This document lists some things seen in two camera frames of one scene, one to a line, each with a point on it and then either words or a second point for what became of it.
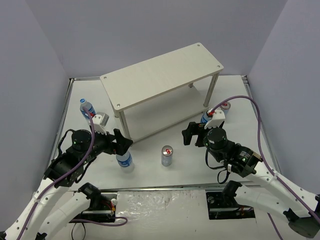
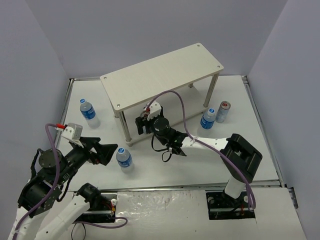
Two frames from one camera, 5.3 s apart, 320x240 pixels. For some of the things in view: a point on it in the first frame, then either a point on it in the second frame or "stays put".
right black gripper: (197, 135) → (143, 124)
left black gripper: (115, 144) → (91, 149)
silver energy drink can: (166, 152) → (144, 115)
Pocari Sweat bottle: (125, 162) stays put
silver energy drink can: (225, 107) stays put
